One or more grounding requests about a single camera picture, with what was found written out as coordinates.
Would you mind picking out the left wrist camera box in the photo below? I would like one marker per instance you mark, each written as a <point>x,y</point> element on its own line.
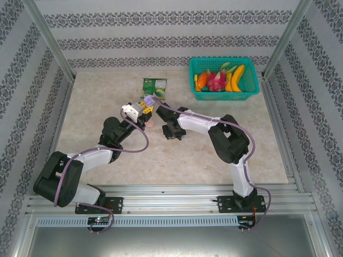
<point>131,109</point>

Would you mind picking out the orange papaya half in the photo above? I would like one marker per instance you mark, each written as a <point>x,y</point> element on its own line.
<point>202,79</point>

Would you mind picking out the purple earbud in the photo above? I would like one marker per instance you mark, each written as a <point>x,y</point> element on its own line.
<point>183,137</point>

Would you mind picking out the small circuit board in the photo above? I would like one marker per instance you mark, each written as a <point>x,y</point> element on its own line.
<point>99,220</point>
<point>247,221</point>

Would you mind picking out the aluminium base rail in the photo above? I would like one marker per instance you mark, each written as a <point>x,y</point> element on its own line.
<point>171,198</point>

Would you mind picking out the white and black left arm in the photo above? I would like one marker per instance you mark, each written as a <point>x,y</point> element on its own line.
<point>61,187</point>

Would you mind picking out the pink dragon fruit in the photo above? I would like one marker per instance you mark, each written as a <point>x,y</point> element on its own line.
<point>215,80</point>

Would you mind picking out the green snack bag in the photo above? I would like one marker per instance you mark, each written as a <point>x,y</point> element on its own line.
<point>154,87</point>

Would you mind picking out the small yellow banana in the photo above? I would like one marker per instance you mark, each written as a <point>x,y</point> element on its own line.
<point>229,84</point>

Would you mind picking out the aluminium side rail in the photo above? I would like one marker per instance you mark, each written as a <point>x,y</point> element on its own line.
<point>284,134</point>
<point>55,136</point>

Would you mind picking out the grey metal panel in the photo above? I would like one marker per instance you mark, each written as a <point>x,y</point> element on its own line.
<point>171,243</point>

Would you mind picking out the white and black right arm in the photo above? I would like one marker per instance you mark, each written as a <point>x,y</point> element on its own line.
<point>230,139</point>

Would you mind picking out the teal plastic basket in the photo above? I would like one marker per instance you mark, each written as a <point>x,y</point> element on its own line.
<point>249,80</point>

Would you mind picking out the large yellow banana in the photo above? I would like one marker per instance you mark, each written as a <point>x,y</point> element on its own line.
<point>237,77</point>

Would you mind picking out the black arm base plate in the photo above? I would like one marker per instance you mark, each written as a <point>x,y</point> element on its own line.
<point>115,204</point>
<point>225,203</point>

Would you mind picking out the aluminium frame post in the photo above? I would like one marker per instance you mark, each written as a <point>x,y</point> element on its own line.
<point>49,40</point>
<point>284,40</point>

